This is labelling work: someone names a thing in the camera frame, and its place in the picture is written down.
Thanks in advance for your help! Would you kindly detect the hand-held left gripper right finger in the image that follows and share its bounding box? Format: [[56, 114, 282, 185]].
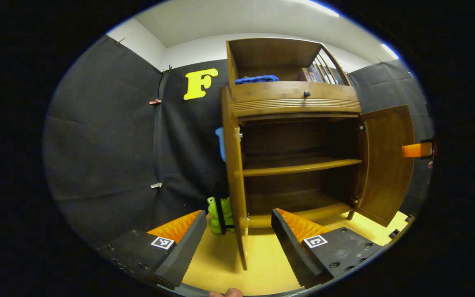
[[271, 208, 388, 289]]

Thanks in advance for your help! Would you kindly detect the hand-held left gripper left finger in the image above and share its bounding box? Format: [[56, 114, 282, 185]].
[[97, 210, 207, 290]]

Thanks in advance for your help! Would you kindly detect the wooden shoe cabinet door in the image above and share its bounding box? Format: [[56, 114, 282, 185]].
[[352, 104, 416, 228], [221, 86, 250, 271]]

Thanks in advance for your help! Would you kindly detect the wooden double-door shoe cabinet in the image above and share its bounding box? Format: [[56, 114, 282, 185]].
[[221, 38, 416, 271]]

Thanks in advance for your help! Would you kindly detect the wooden cabinet drawer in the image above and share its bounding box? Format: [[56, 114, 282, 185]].
[[227, 81, 362, 118]]

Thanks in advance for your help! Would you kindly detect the green toy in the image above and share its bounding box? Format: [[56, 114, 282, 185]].
[[207, 196, 235, 235]]

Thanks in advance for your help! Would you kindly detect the wooden inner shelf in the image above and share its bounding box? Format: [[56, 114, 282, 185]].
[[242, 156, 363, 177]]

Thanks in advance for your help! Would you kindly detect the ceiling light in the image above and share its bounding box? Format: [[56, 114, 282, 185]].
[[381, 43, 400, 60]]

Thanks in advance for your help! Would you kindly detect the black backdrop cloth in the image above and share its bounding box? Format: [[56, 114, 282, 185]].
[[43, 35, 435, 249]]

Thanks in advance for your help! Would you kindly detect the blue towel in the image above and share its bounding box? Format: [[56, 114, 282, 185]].
[[234, 75, 280, 85]]

